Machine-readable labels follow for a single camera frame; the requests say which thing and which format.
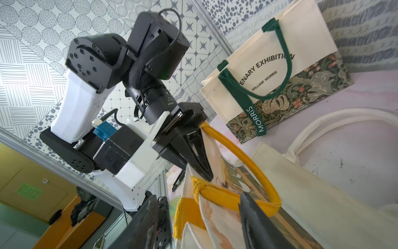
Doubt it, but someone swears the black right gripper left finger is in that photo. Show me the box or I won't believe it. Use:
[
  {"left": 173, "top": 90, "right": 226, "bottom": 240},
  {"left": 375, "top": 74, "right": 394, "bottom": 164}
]
[{"left": 109, "top": 195, "right": 159, "bottom": 249}]

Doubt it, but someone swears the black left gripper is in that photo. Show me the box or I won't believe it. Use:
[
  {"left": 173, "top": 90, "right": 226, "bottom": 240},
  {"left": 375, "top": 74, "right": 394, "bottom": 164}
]
[{"left": 124, "top": 74, "right": 214, "bottom": 182}]

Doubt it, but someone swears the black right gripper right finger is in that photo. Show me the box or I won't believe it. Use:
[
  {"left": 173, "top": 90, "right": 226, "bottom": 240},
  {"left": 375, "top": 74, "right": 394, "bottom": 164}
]
[{"left": 238, "top": 193, "right": 293, "bottom": 249}]

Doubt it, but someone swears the yellow handled white bag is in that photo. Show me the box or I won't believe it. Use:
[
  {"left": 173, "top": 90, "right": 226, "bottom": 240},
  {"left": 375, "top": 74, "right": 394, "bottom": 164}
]
[{"left": 173, "top": 123, "right": 321, "bottom": 249}]

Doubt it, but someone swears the starry night canvas tote bag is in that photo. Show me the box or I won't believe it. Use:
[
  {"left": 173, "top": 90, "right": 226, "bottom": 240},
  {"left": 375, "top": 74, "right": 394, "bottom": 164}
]
[{"left": 252, "top": 108, "right": 398, "bottom": 249}]

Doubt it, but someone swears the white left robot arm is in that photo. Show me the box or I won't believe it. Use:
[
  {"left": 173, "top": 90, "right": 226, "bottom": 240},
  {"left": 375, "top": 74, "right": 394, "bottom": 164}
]
[{"left": 40, "top": 12, "right": 214, "bottom": 186}]

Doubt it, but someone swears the pink floral table mat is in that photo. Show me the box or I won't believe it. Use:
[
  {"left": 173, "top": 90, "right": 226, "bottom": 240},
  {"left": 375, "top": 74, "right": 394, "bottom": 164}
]
[{"left": 164, "top": 70, "right": 398, "bottom": 209}]

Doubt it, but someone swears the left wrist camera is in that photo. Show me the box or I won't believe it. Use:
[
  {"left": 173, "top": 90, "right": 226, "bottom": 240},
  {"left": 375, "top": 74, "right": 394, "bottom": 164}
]
[{"left": 92, "top": 111, "right": 172, "bottom": 212}]

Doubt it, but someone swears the green handled exhibition tote bag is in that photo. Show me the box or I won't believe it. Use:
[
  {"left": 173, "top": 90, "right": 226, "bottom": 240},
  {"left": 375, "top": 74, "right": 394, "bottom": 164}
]
[{"left": 201, "top": 1, "right": 353, "bottom": 143}]

